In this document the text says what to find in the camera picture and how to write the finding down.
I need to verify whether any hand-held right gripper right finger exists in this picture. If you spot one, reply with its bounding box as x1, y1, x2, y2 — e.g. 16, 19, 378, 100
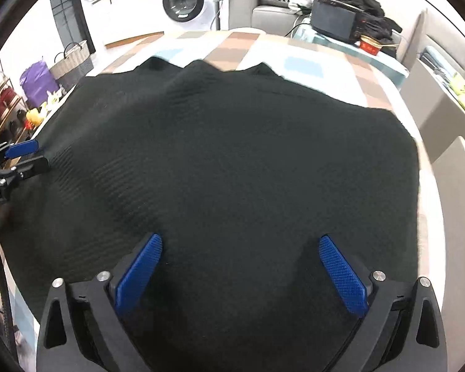
318, 234, 448, 372

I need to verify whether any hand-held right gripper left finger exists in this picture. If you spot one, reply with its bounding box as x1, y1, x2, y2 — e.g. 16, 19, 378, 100
37, 233, 167, 372

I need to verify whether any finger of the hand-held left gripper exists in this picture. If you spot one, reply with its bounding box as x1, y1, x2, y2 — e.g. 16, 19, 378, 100
11, 156, 50, 181
0, 140, 39, 169

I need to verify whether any black knit sweater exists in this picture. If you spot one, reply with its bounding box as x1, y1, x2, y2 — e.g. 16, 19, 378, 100
0, 56, 421, 372

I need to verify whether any pile of black clothes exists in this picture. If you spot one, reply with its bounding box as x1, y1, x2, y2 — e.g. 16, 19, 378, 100
329, 0, 404, 45

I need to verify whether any yellow toy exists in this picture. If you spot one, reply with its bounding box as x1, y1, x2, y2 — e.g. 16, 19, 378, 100
25, 103, 59, 129

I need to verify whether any shoe rack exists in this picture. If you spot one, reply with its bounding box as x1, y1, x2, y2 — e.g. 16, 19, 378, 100
0, 58, 35, 156

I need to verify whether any purple bag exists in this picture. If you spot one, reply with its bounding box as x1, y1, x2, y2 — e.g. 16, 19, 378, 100
19, 57, 60, 109

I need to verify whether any woven basket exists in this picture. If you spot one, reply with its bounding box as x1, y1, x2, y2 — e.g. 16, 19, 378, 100
50, 40, 94, 90

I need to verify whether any beige chair back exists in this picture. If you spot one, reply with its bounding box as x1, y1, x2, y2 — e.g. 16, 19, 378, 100
428, 135, 465, 372

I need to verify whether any black door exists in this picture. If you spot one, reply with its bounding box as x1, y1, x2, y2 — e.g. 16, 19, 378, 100
48, 0, 97, 55

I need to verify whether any beige cabinet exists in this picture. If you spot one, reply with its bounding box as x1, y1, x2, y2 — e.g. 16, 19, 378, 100
399, 60, 465, 163

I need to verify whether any table with checked tablecloth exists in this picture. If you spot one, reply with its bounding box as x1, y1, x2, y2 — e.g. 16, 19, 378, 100
290, 23, 409, 86

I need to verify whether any green toy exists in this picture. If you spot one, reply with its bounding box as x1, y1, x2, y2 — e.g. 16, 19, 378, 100
449, 73, 465, 110

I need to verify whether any white washing machine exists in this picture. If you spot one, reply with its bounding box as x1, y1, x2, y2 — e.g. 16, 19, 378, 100
161, 0, 219, 32

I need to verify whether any red instant noodle cup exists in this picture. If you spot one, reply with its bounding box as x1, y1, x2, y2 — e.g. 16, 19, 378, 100
360, 36, 384, 54

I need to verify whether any black countertop oven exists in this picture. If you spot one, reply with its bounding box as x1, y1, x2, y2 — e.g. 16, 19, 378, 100
310, 0, 363, 43

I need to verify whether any grey sofa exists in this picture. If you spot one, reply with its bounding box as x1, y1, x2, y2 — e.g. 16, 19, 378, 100
217, 0, 427, 41

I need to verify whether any houndstooth cloth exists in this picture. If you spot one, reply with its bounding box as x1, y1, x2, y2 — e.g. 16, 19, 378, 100
259, 0, 301, 9

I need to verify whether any black cable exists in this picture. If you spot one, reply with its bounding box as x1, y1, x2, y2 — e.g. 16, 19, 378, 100
0, 213, 18, 372

